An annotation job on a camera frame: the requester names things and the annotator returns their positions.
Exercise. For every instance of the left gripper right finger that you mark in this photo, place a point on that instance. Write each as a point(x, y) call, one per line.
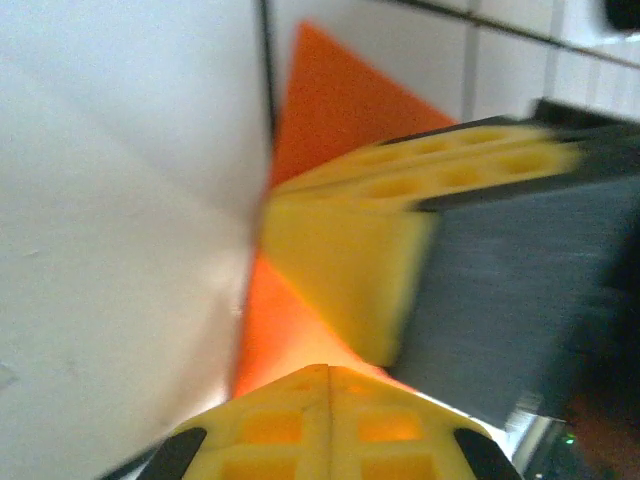
point(380, 430)

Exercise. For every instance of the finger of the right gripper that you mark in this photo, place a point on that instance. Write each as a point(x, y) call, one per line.
point(500, 132)
point(350, 270)

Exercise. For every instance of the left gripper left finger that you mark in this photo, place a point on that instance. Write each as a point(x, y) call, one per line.
point(280, 430)

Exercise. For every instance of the orange cloth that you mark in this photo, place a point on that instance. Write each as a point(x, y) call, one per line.
point(330, 100)

